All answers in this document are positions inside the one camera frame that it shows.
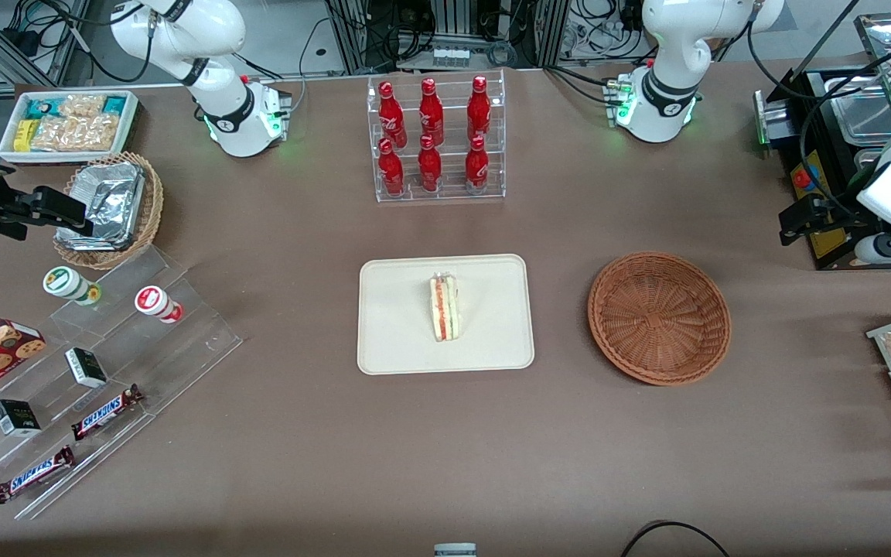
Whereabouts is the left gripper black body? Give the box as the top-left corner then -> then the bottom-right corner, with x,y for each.
828,193 -> 879,225

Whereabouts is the triangle sandwich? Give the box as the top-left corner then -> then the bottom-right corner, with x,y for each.
428,271 -> 462,343

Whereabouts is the silver foil tray stack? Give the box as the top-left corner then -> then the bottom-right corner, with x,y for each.
55,161 -> 146,251

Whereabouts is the light wicker basket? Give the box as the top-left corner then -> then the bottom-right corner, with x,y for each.
53,151 -> 165,271

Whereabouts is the brown wicker basket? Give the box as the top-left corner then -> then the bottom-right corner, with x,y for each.
588,251 -> 732,386

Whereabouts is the cream plastic tray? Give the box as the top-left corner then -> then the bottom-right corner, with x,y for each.
357,254 -> 535,376

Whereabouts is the white rectangular snack bin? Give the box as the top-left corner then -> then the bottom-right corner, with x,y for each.
0,89 -> 142,166

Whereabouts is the green lid yogurt cup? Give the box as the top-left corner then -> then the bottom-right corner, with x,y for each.
43,265 -> 103,307

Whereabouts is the large clear cracker bag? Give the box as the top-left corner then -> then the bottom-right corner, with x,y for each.
30,113 -> 123,152

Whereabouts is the small clear cracker bag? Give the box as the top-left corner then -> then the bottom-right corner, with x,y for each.
57,93 -> 106,118

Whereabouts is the black food warmer machine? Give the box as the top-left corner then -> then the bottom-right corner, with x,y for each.
753,12 -> 891,272

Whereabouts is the red lid yogurt cup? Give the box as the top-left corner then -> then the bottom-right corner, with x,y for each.
134,285 -> 184,324

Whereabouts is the small black box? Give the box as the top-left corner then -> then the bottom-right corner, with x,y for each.
64,347 -> 109,389
0,398 -> 43,439

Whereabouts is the clear acrylic tiered stand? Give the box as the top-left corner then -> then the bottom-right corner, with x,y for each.
0,246 -> 244,521

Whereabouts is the Snickers chocolate bar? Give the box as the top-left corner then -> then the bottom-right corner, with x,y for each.
70,384 -> 145,442
0,445 -> 77,505

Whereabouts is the red cola bottle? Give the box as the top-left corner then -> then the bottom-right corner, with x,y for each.
378,80 -> 408,149
418,135 -> 443,193
467,75 -> 492,142
378,138 -> 405,196
419,77 -> 445,146
465,135 -> 490,190

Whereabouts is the clear acrylic bottle rack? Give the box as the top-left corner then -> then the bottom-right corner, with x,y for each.
367,70 -> 507,203

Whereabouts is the grey aluminium frame rack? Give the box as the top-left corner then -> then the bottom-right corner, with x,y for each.
326,0 -> 570,74

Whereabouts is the black looped table cable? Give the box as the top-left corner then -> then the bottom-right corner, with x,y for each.
620,520 -> 732,557

